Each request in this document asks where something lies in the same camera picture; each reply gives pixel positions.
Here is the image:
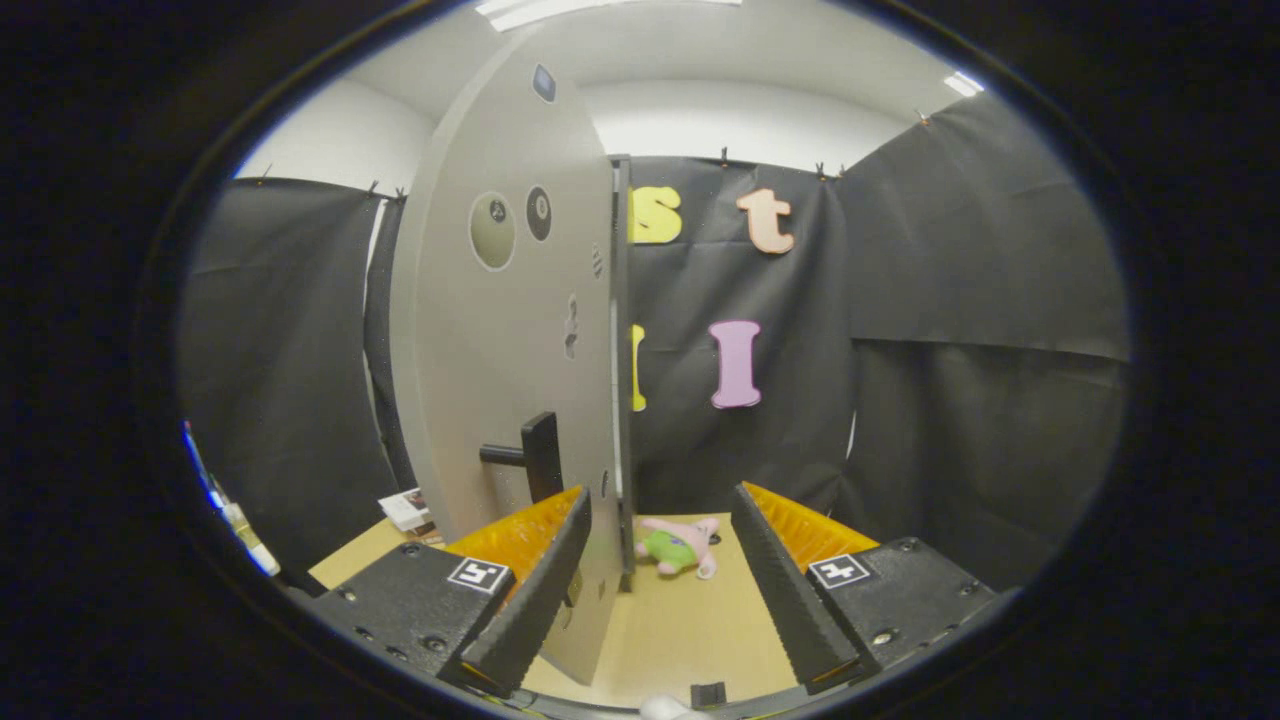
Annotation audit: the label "long ceiling light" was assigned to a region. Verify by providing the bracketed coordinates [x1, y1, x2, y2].
[475, 0, 741, 31]

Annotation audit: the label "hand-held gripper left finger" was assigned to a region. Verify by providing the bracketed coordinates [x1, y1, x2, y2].
[300, 486, 593, 699]

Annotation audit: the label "dark grey shoe cabinet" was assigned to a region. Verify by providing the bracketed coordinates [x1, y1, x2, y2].
[608, 155, 637, 576]

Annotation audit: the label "pink and green plush toy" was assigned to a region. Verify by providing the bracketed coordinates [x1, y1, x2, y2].
[633, 515, 721, 581]

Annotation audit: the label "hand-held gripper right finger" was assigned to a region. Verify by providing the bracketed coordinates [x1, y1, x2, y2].
[730, 482, 1001, 696]

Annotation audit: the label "white and blue objects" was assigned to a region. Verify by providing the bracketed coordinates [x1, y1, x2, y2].
[182, 420, 283, 578]

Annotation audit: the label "black backdrop cloth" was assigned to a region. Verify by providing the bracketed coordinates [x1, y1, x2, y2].
[175, 90, 1131, 591]

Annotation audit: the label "white booklet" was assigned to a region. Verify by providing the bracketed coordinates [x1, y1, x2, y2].
[378, 487, 436, 533]

